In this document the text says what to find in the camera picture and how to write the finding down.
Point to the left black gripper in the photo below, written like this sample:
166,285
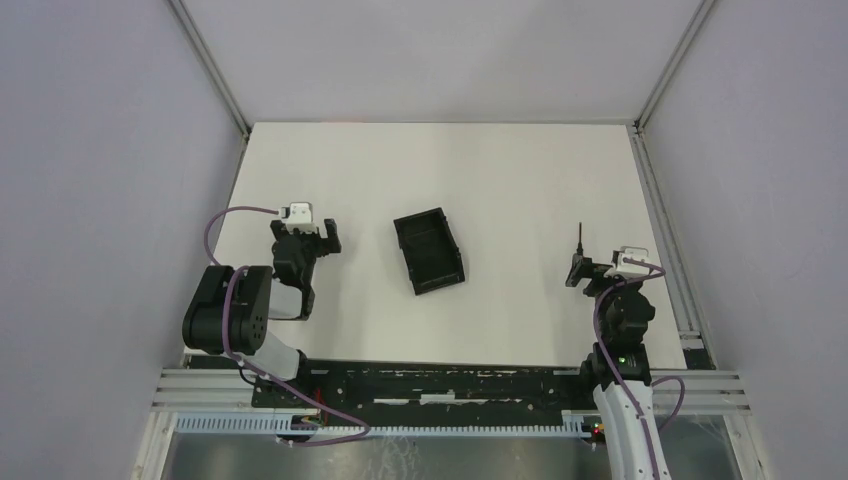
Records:
312,241

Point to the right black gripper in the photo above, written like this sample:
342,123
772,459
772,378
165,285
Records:
584,270

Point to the black screwdriver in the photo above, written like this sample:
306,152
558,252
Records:
580,240

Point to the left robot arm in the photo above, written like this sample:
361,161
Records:
229,316

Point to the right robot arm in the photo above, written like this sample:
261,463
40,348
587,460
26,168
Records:
617,370

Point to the black plastic bin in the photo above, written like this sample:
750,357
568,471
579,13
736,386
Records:
431,254

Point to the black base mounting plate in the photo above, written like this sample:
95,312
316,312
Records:
546,392

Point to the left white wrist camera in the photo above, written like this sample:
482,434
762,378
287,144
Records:
297,218

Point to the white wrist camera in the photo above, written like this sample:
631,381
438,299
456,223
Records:
297,218
630,262

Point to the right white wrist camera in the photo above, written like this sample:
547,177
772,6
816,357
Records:
630,262

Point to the right aluminium side rail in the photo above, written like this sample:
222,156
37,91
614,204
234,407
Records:
687,314

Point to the aluminium rail front frame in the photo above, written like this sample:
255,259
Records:
707,392

